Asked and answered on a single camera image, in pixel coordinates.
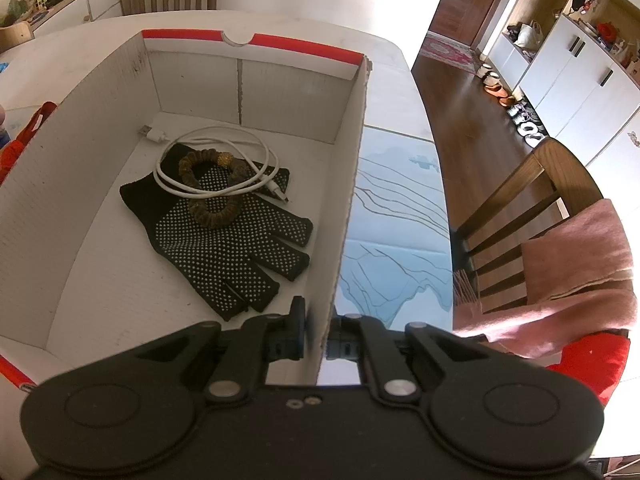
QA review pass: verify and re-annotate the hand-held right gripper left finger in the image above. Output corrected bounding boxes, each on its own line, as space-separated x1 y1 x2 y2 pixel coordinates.
135 296 307 404

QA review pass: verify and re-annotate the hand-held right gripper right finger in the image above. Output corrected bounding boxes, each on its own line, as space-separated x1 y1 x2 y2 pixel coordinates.
325 312 501 405

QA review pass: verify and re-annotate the black dotted glove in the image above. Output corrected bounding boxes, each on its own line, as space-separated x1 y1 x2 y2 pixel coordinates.
119 144 315 322

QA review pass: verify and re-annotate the brown hair scrunchie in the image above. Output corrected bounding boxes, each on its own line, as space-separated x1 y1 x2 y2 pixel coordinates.
177 149 247 228

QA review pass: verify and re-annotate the white charging cable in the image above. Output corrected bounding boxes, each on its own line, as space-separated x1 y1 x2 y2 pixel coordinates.
139 126 291 205

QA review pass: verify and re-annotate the white cardboard box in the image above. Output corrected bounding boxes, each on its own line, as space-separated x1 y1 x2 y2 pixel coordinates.
0 30 373 396

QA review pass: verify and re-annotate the printed table mat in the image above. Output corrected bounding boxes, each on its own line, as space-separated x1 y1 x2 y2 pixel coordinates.
334 125 455 332

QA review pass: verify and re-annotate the dark wooden chair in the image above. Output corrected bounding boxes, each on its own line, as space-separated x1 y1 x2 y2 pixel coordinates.
450 136 617 343

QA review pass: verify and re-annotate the pink blanket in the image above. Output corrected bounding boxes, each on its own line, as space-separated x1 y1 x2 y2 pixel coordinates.
452 199 640 358

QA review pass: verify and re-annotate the red cloth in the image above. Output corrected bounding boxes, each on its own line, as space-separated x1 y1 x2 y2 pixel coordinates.
547 332 631 406

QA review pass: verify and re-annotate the row of shoes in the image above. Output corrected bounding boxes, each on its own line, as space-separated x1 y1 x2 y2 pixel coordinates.
475 62 549 148

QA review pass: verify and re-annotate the red patterned rug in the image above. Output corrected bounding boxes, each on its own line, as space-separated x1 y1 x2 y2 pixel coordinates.
419 31 481 65

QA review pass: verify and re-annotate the white tote bag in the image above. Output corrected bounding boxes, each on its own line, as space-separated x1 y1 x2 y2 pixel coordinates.
515 21 544 51

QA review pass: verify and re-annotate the dark brown door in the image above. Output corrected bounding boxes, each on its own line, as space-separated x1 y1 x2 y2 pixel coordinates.
430 0 521 52

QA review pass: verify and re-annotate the light wooden chair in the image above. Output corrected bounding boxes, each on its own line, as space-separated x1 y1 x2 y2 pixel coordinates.
0 21 36 53

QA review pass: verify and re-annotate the white wall cabinet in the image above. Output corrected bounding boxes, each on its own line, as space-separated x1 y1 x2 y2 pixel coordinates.
487 0 640 171

